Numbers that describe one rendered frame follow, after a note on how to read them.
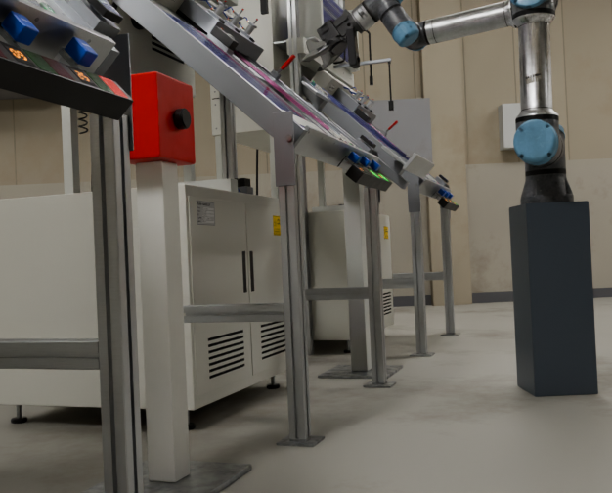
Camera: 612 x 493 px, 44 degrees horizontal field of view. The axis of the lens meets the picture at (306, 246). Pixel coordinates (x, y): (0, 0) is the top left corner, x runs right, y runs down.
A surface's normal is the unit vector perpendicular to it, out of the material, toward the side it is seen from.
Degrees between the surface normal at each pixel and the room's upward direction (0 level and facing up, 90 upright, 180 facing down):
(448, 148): 90
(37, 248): 90
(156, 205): 90
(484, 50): 90
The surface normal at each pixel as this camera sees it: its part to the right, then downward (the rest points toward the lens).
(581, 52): 0.00, -0.01
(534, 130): -0.42, 0.14
